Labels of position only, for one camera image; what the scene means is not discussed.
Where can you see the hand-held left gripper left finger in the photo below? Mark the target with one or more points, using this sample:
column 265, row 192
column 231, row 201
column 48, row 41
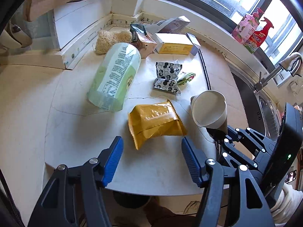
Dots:
column 113, row 160

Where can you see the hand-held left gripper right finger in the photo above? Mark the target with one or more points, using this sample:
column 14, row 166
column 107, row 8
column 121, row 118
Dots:
column 190, row 163

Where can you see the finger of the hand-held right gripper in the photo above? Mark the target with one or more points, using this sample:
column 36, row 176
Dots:
column 233, row 155
column 251, row 137

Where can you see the white paper cup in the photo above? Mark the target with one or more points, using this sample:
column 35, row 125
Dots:
column 208, row 108

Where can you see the yellow snack packet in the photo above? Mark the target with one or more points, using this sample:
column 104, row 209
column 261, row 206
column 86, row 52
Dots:
column 153, row 120

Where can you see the person's right forearm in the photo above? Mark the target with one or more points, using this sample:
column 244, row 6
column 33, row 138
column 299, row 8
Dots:
column 288, row 205

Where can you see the steel sink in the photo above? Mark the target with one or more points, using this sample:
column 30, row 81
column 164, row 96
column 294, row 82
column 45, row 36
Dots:
column 267, row 113

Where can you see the metal faucet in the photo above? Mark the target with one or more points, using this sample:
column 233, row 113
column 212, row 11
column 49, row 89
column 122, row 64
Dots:
column 267, row 78

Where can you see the cardboard sheet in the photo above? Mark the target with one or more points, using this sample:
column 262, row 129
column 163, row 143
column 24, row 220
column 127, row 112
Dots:
column 220, row 75

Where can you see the black white dotted packet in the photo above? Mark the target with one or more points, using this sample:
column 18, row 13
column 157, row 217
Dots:
column 167, row 69
column 165, row 85

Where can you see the light green plastic bag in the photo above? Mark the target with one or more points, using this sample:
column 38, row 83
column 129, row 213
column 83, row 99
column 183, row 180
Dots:
column 113, row 75

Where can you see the crumpled green wrapper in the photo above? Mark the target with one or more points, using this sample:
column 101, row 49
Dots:
column 185, row 78

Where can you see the red spray bottle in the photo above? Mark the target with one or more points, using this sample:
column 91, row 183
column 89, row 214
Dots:
column 258, row 40

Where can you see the small grey white box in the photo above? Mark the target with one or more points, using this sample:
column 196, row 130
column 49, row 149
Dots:
column 195, row 45

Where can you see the pink pump bottle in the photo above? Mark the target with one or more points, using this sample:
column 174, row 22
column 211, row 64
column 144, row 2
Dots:
column 243, row 28

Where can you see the yellow and white box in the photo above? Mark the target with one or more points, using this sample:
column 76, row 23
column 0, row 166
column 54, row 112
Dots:
column 175, row 45

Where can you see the loofah sponge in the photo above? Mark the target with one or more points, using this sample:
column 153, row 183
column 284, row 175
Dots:
column 106, row 41

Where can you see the small brown carton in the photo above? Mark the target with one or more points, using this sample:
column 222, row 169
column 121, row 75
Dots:
column 145, row 45

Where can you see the dark green packet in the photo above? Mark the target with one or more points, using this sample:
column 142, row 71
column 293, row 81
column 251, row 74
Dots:
column 138, row 30

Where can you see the cream rounded object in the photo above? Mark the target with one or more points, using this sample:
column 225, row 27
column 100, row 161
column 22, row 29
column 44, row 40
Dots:
column 14, row 37

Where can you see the wooden cabinet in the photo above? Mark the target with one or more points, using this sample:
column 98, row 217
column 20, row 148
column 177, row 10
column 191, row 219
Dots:
column 54, row 2

